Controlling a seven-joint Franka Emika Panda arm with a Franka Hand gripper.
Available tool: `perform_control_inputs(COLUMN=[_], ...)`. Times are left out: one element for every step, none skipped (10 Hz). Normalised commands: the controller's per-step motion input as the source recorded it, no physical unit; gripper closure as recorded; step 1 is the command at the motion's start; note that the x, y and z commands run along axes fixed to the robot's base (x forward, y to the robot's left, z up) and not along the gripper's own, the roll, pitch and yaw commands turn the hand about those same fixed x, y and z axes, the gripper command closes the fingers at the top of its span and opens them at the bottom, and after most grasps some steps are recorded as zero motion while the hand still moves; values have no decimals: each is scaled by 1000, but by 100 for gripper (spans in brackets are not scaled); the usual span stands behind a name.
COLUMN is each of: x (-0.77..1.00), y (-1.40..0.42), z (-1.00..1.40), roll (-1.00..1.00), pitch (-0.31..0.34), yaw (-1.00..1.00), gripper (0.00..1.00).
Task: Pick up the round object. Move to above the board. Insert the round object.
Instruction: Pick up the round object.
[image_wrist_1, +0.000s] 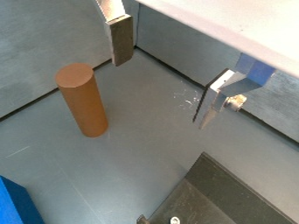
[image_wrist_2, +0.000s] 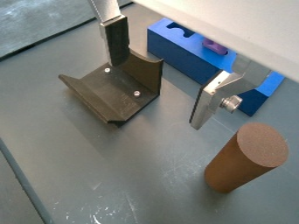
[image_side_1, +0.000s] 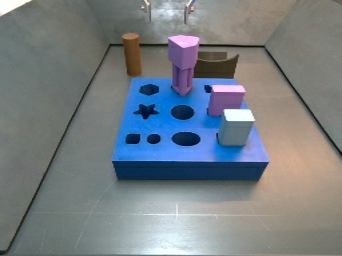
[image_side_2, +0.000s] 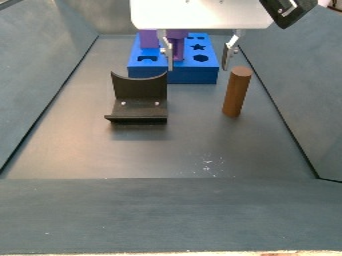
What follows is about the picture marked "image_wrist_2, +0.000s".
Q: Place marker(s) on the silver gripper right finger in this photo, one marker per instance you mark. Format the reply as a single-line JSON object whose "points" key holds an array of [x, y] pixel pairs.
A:
{"points": [[220, 93]]}

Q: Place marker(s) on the black curved peg holder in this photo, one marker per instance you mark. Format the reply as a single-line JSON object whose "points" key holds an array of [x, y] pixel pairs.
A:
{"points": [[117, 91]]}

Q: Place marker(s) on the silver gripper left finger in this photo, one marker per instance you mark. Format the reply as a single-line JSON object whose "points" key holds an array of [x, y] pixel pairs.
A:
{"points": [[114, 30]]}

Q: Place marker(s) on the blue shape sorter board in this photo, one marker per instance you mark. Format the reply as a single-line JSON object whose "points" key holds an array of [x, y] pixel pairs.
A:
{"points": [[178, 46]]}

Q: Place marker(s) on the purple heart-shaped peg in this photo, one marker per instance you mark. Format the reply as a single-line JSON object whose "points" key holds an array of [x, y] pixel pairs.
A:
{"points": [[220, 49]]}

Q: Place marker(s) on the brown round cylinder peg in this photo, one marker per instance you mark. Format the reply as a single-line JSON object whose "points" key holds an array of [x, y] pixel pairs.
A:
{"points": [[254, 152]]}

